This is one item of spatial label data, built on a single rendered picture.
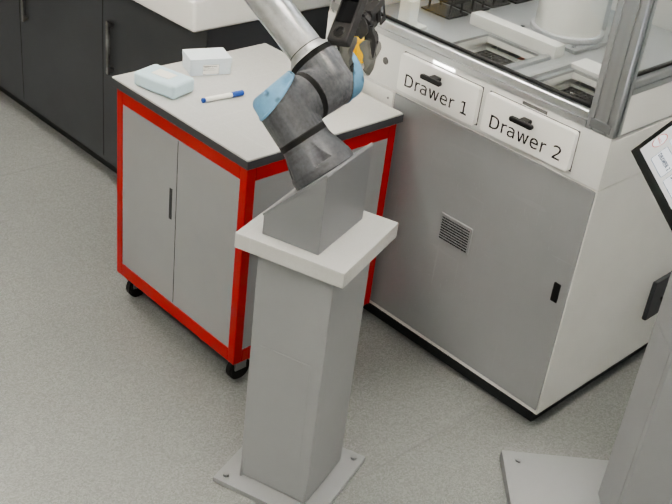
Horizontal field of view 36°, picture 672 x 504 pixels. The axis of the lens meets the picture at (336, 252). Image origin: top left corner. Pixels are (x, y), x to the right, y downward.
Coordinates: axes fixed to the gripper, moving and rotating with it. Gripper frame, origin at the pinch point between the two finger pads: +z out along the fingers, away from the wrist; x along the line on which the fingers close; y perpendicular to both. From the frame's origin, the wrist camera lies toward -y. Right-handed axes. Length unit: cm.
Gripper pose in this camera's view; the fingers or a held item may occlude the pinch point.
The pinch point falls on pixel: (358, 69)
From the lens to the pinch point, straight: 223.0
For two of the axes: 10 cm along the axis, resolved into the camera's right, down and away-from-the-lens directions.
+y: 4.8, -6.1, 6.3
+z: 0.9, 7.5, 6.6
